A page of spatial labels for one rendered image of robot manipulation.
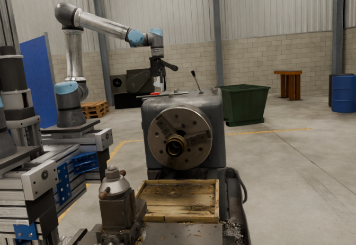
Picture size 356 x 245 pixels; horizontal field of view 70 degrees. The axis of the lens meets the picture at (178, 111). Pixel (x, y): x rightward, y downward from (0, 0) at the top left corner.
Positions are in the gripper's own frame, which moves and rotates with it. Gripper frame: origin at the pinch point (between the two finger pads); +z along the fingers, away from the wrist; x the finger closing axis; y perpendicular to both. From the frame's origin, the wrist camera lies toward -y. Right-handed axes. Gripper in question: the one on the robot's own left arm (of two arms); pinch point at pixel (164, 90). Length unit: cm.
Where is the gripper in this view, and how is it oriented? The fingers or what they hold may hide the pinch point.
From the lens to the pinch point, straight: 153.4
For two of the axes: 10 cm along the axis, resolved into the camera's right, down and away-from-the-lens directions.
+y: -9.8, 0.5, 1.7
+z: 0.8, 9.8, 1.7
